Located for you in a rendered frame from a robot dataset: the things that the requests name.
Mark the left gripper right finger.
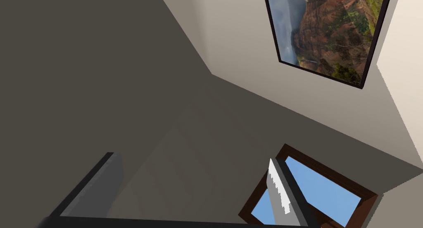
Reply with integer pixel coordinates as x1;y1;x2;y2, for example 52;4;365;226
266;157;320;227

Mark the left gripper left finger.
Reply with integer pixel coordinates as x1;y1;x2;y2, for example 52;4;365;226
49;152;124;219

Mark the brown framed window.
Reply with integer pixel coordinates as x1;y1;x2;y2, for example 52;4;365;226
238;143;379;228

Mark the framed landscape picture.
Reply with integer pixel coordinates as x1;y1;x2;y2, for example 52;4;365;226
262;0;393;90

